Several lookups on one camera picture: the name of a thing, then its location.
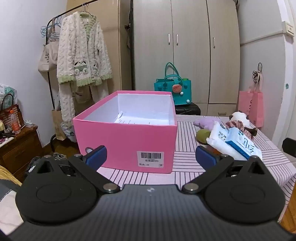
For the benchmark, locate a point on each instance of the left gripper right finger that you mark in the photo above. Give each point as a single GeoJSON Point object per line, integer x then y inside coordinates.
{"type": "Point", "coordinates": [215, 167]}

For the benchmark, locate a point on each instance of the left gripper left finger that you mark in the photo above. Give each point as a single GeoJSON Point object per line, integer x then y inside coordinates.
{"type": "Point", "coordinates": [88, 165]}

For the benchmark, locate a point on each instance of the white soft cotton pack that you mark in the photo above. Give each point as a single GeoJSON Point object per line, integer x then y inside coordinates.
{"type": "Point", "coordinates": [217, 140]}

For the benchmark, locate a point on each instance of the green plush ball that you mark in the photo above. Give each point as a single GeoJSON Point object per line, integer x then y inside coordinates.
{"type": "Point", "coordinates": [202, 135]}

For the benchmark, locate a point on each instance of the blue white tissue pack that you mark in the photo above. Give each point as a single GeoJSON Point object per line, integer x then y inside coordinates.
{"type": "Point", "coordinates": [242, 144]}

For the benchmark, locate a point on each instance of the purple plush toy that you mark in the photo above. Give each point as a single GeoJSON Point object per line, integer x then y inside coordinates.
{"type": "Point", "coordinates": [207, 122]}

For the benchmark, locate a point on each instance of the pink floral scrunchie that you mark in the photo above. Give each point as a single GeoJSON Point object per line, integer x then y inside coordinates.
{"type": "Point", "coordinates": [249, 132]}

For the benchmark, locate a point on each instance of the white round plush toy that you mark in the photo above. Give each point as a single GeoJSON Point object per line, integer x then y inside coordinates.
{"type": "Point", "coordinates": [240, 116]}

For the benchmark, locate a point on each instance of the striped tablecloth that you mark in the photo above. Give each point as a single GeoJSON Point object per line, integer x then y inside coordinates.
{"type": "Point", "coordinates": [186, 168]}

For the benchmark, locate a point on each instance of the brown paper bag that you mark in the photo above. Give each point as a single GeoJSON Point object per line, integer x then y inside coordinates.
{"type": "Point", "coordinates": [57, 120]}

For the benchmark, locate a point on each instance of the black suitcase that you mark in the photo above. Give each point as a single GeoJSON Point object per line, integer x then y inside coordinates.
{"type": "Point", "coordinates": [188, 109]}

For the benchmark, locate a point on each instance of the paper sheet in box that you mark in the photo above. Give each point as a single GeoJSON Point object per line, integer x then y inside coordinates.
{"type": "Point", "coordinates": [125, 119]}

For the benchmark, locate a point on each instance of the pink cardboard box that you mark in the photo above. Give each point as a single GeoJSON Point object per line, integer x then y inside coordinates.
{"type": "Point", "coordinates": [138, 148]}

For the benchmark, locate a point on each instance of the wooden side cabinet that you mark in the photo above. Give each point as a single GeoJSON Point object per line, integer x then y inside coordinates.
{"type": "Point", "coordinates": [17, 154]}

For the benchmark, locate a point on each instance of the pink tote bag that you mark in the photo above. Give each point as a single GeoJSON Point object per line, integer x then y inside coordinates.
{"type": "Point", "coordinates": [250, 102]}

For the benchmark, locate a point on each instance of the orange drink bottle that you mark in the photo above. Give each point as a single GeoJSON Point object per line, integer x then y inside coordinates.
{"type": "Point", "coordinates": [14, 122]}

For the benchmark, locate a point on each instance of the teal felt handbag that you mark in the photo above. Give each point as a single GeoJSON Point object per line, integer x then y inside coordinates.
{"type": "Point", "coordinates": [180, 88]}

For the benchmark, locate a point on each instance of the cream knitted cardigan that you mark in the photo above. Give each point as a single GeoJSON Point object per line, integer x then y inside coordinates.
{"type": "Point", "coordinates": [83, 64]}

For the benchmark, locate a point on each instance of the beige canvas tote bag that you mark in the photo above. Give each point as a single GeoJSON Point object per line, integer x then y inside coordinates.
{"type": "Point", "coordinates": [50, 54]}

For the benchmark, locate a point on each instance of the beige wardrobe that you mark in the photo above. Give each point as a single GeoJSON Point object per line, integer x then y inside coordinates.
{"type": "Point", "coordinates": [201, 38]}

